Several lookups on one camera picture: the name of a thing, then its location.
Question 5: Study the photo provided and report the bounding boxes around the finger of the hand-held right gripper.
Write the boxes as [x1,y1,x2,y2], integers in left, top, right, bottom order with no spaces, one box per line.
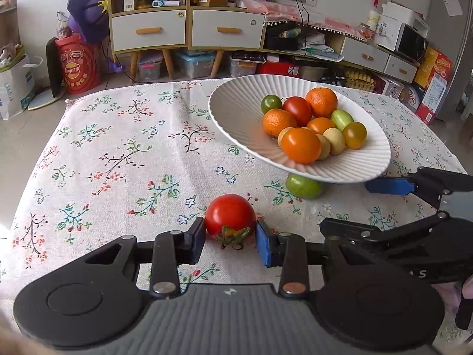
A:
[320,212,450,245]
[364,166,473,208]

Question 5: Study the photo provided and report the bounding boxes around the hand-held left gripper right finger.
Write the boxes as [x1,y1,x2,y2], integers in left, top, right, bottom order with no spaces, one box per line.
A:
[256,220,366,299]

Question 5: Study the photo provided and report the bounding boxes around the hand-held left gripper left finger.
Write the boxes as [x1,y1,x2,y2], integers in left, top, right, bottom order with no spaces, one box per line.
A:
[85,217,205,299]

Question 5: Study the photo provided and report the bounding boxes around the large red tomato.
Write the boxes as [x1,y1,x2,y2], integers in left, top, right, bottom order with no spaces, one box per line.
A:
[205,194,257,251]

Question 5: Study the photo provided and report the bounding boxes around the olive brown tomato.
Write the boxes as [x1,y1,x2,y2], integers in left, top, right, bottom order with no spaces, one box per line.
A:
[342,121,367,150]

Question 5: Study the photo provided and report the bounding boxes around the bright green tomato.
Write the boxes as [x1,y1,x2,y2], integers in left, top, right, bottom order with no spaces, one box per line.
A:
[285,173,325,199]

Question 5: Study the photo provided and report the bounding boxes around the small tan round fruit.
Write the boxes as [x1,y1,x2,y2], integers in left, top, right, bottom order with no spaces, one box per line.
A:
[277,126,294,147]
[323,128,346,156]
[316,134,332,161]

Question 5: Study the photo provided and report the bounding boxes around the pale green tomato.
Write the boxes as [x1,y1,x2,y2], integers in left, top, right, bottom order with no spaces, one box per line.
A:
[331,109,354,132]

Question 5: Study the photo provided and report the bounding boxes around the orange tomato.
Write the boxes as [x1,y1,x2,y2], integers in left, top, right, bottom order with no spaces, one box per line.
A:
[281,128,322,165]
[307,117,337,135]

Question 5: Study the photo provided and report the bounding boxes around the large mandarin orange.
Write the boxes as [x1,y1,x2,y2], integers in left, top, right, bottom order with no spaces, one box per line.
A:
[305,87,338,119]

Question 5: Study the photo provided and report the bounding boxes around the small red tomato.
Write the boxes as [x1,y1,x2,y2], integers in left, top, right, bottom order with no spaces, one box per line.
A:
[283,96,313,127]

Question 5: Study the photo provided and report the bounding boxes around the small mandarin orange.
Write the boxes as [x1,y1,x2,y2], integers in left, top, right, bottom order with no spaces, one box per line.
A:
[263,108,298,138]

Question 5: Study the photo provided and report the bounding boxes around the white ribbed bowl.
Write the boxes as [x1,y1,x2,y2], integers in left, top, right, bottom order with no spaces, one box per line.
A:
[208,75,392,185]

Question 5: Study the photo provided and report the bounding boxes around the dark green tomato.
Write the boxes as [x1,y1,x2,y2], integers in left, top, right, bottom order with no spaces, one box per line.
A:
[261,94,283,115]

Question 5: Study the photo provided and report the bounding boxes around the floral tablecloth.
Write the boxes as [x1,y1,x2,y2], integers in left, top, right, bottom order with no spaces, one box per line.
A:
[0,78,473,343]

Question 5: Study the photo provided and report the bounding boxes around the yellow egg cartons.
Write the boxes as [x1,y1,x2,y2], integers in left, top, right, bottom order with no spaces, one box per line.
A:
[344,67,376,91]

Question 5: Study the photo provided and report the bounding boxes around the colourful cardboard boxes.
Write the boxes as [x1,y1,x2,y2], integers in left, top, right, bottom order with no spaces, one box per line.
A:
[409,46,453,125]

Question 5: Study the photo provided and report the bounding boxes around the white low cabinet drawer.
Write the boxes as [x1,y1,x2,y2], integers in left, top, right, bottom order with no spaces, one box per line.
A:
[384,55,418,84]
[341,38,391,73]

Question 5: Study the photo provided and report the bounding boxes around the white microwave oven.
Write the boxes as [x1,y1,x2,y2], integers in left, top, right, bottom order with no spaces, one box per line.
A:
[377,15,430,64]

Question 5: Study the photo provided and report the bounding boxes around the low wooden cabinet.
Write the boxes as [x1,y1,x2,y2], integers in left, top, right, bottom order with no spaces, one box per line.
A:
[264,25,420,84]

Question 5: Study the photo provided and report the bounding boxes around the grey refrigerator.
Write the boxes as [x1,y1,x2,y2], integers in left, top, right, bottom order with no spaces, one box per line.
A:
[430,0,473,120]

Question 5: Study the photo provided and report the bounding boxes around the pile of papers and cloths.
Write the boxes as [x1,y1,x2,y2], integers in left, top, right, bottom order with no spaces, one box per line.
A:
[300,33,345,62]

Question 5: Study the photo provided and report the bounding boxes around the red box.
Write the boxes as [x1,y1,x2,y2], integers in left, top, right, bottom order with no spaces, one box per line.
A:
[257,61,300,77]

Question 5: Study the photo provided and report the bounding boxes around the blue lid storage box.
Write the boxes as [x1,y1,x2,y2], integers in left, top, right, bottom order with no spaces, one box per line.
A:
[175,51,216,79]

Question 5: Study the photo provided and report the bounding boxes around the white appliance box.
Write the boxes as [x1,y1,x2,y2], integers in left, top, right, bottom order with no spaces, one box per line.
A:
[380,2,431,38]

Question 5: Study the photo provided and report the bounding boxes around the clear storage box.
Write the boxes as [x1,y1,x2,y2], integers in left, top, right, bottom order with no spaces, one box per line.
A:
[137,54,165,81]

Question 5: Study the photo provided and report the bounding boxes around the black bag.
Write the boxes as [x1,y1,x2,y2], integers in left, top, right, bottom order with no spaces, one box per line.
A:
[266,26,302,51]

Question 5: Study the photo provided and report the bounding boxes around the black lid storage box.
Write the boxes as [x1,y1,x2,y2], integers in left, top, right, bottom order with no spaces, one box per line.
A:
[229,54,267,78]

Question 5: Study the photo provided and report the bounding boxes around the pink tasselled cloth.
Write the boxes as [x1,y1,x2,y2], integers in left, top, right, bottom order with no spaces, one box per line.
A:
[243,0,375,42]

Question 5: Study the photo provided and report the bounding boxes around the red round bucket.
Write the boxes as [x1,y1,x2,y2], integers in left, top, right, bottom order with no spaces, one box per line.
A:
[55,35,101,95]

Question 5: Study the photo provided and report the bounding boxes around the black panel heater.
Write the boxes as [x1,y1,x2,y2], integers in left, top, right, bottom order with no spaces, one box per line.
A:
[27,37,66,111]

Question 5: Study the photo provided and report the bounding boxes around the white paper bag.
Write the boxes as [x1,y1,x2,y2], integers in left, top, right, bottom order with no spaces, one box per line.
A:
[0,44,36,121]

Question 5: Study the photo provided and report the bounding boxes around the clear snack bag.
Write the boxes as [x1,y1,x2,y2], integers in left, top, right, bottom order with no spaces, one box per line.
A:
[56,11,73,40]

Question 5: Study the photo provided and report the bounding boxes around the purple plush hat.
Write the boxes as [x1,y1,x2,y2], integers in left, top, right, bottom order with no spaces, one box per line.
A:
[67,0,111,45]

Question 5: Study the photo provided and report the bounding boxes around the plush toys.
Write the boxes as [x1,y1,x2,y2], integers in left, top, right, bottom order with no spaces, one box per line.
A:
[0,42,23,68]

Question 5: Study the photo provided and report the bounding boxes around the wooden bookshelf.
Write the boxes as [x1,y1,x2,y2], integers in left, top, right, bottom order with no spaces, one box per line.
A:
[0,0,21,49]

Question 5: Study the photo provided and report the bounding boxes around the white drawer orange handle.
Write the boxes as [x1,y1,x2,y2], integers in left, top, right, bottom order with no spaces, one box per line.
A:
[190,9,266,50]
[111,10,186,53]

